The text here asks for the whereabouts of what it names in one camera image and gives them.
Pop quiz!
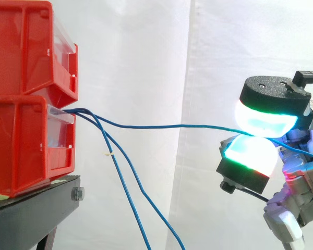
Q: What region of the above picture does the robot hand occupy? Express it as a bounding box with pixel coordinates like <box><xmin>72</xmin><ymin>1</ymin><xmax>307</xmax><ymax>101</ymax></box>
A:
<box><xmin>215</xmin><ymin>70</ymin><xmax>313</xmax><ymax>250</ymax></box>

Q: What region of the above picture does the red plastic bin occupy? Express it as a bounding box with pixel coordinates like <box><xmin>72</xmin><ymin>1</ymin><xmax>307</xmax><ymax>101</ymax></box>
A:
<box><xmin>0</xmin><ymin>0</ymin><xmax>80</xmax><ymax>109</ymax></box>
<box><xmin>0</xmin><ymin>94</ymin><xmax>77</xmax><ymax>198</ymax></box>

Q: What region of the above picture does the black stand with green tape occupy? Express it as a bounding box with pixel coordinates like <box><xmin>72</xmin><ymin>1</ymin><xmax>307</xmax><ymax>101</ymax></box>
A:
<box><xmin>0</xmin><ymin>174</ymin><xmax>86</xmax><ymax>250</ymax></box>

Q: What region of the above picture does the thin black cable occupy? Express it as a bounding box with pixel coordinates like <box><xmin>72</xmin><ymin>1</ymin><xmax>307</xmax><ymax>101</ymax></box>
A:
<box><xmin>238</xmin><ymin>187</ymin><xmax>270</xmax><ymax>203</ymax></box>

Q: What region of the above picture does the blue cable bundle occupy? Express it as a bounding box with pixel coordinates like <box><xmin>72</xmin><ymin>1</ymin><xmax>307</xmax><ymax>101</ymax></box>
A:
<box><xmin>65</xmin><ymin>107</ymin><xmax>186</xmax><ymax>250</ymax></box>

